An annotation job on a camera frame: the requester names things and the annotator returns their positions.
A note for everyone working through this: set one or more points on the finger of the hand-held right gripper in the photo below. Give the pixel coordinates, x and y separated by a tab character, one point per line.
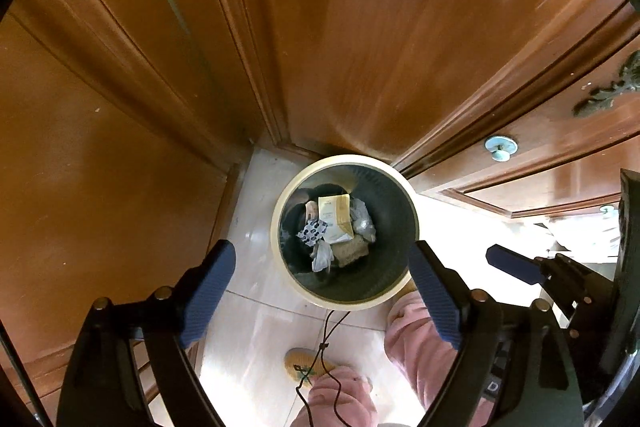
515	264

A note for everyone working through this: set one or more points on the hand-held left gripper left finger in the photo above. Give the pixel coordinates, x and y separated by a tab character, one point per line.
210	292

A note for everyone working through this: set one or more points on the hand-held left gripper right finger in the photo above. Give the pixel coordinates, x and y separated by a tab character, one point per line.
435	297

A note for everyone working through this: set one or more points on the round cream-rimmed waste bin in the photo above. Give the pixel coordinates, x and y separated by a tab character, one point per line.
390	232

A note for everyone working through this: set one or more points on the clear plastic bag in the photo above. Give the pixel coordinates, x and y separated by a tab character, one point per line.
362	219

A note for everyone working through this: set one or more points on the white cloth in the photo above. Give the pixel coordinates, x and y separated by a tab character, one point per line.
322	257

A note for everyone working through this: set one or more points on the black and white patterned wrapper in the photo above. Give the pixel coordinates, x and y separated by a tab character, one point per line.
312	232

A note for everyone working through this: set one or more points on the yellow slipper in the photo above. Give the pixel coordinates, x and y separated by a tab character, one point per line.
407	291
300	359

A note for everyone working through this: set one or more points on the pink fleece trousers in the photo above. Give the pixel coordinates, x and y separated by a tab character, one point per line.
415	347

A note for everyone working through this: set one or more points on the pale blue door knob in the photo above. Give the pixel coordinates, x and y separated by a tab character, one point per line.
500	147
607	210

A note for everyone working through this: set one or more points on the brown wooden kitchen cabinet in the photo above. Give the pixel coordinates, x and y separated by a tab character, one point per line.
350	32

